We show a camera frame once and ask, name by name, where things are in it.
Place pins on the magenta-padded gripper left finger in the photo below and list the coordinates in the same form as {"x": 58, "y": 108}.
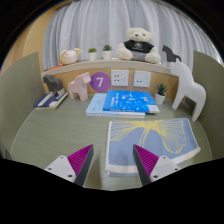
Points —
{"x": 63, "y": 166}

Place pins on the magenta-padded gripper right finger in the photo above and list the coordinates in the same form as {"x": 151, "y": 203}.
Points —
{"x": 161, "y": 166}

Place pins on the dark blue notebook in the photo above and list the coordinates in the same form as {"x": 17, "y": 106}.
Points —
{"x": 46, "y": 101}

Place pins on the light blue book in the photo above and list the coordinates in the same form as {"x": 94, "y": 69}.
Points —
{"x": 95, "y": 106}

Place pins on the small potted plant, white pot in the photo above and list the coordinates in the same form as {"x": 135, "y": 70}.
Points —
{"x": 92, "y": 56}
{"x": 107, "y": 54}
{"x": 160, "y": 98}

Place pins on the green desk partition panel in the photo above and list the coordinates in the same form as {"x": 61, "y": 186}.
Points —
{"x": 20, "y": 100}
{"x": 213, "y": 110}

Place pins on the pink horse figure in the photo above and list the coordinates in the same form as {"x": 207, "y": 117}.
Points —
{"x": 80, "y": 87}

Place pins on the grey horse figure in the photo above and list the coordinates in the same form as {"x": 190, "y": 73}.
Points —
{"x": 53, "y": 84}

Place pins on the large white horse figure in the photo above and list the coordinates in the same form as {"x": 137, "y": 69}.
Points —
{"x": 190, "y": 88}

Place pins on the purple round number sign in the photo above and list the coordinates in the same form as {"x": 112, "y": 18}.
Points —
{"x": 100, "y": 82}

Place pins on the small cream plush toy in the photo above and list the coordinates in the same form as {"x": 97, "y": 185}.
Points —
{"x": 69, "y": 56}

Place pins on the black horse figure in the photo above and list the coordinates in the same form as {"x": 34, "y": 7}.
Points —
{"x": 169, "y": 54}

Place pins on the cream teddy bear, black shirt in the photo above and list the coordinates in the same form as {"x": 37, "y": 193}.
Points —
{"x": 138, "y": 46}

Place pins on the grey-white curtain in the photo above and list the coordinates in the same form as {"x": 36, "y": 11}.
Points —
{"x": 110, "y": 23}

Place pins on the white wall socket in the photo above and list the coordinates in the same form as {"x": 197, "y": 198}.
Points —
{"x": 142, "y": 79}
{"x": 119, "y": 78}

